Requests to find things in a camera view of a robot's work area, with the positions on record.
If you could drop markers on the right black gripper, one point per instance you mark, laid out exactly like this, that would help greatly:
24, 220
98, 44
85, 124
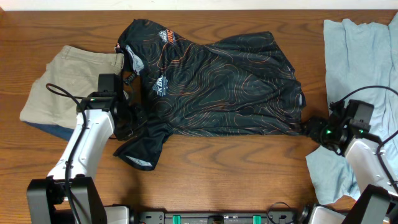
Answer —
315, 124

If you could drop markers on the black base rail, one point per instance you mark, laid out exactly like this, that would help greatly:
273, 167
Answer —
277, 217

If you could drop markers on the folded navy garment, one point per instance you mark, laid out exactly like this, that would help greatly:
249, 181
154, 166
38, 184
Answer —
53, 129

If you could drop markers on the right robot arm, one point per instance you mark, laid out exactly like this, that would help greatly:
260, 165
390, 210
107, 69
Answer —
346, 133

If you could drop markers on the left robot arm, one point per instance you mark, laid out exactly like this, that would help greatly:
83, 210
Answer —
68, 194

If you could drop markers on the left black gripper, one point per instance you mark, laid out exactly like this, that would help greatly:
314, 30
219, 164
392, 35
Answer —
142, 120

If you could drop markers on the black orange patterned jersey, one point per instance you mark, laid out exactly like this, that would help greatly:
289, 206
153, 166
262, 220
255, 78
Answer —
240, 85

